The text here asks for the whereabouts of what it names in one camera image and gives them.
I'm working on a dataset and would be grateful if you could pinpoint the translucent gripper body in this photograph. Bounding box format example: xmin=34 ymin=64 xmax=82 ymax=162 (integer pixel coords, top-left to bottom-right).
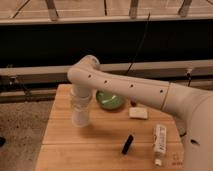
xmin=71 ymin=94 xmax=91 ymax=115

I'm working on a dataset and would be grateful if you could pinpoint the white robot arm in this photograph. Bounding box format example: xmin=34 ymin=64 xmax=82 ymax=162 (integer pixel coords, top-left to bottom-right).
xmin=67 ymin=55 xmax=213 ymax=171

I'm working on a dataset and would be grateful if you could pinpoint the green ceramic bowl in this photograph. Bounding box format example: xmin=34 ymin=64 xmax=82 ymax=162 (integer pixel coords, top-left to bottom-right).
xmin=96 ymin=91 xmax=125 ymax=110

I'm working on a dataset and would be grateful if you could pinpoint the white toothpaste tube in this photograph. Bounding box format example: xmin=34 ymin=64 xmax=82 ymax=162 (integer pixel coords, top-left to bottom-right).
xmin=153 ymin=124 xmax=167 ymax=166

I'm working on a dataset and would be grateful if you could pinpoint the black hanging cable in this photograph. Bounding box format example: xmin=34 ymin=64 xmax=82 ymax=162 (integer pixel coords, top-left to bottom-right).
xmin=125 ymin=12 xmax=152 ymax=76

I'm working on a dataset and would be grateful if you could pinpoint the metal rail beam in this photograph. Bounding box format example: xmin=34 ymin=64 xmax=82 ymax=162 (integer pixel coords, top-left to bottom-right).
xmin=0 ymin=60 xmax=213 ymax=83

